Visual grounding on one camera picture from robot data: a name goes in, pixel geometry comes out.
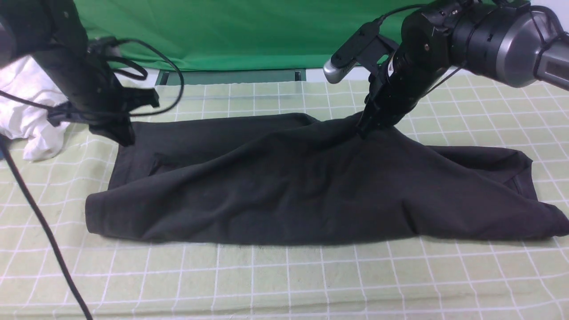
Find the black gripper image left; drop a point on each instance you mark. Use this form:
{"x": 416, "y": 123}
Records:
{"x": 92, "y": 89}

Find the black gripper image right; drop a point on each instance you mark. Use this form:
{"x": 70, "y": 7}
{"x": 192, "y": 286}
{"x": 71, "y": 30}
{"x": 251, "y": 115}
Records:
{"x": 421, "y": 60}

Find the dark gray long-sleeved shirt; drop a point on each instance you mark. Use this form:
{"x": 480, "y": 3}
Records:
{"x": 291, "y": 179}

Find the white crumpled shirt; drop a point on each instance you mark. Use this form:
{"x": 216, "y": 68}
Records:
{"x": 25, "y": 79}

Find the dark green metal base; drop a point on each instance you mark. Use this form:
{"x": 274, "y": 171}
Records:
{"x": 248, "y": 76}

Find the green backdrop cloth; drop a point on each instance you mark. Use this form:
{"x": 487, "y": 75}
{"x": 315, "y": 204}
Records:
{"x": 229, "y": 35}

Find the light green checkered tablecloth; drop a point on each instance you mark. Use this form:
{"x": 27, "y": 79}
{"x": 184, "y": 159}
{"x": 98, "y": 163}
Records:
{"x": 412, "y": 279}

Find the black cable image left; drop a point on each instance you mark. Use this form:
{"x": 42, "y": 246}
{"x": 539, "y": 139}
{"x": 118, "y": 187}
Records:
{"x": 35, "y": 209}

